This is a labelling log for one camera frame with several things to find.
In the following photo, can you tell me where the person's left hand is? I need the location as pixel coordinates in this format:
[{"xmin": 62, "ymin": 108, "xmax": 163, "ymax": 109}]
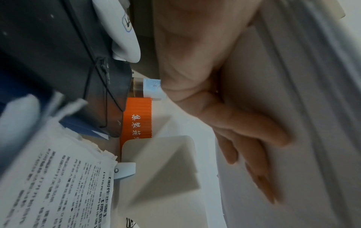
[{"xmin": 152, "ymin": 0, "xmax": 294, "ymax": 205}]

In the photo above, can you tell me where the white paper stack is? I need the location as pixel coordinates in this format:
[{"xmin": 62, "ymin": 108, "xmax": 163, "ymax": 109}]
[{"xmin": 215, "ymin": 0, "xmax": 361, "ymax": 228}]

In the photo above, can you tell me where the tea bottle with white label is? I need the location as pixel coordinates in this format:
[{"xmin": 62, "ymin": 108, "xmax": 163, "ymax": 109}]
[{"xmin": 130, "ymin": 77, "xmax": 165, "ymax": 100}]

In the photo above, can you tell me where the white rounded plastic device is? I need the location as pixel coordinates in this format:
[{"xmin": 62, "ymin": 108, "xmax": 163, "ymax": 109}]
[{"xmin": 93, "ymin": 0, "xmax": 141, "ymax": 63}]

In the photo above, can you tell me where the orange printed box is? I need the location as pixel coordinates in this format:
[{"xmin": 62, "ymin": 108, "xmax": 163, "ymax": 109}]
[{"xmin": 120, "ymin": 97, "xmax": 153, "ymax": 163}]

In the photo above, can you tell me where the white plastic square lid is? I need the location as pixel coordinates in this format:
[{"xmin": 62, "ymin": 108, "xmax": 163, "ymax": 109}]
[{"xmin": 113, "ymin": 135, "xmax": 218, "ymax": 228}]

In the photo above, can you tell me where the black box case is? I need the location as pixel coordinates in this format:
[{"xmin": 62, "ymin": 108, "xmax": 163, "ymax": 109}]
[{"xmin": 0, "ymin": 0, "xmax": 133, "ymax": 139}]

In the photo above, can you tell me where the printed torn paper sheet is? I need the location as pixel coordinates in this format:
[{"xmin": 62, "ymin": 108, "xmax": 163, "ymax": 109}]
[{"xmin": 0, "ymin": 116, "xmax": 118, "ymax": 228}]

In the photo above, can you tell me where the thin black cable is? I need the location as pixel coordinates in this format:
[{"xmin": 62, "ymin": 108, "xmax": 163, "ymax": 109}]
[{"xmin": 62, "ymin": 0, "xmax": 125, "ymax": 129}]

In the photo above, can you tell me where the white plastic bracket with screw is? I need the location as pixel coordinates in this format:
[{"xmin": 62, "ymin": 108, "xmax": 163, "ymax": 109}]
[{"xmin": 114, "ymin": 162, "xmax": 137, "ymax": 180}]

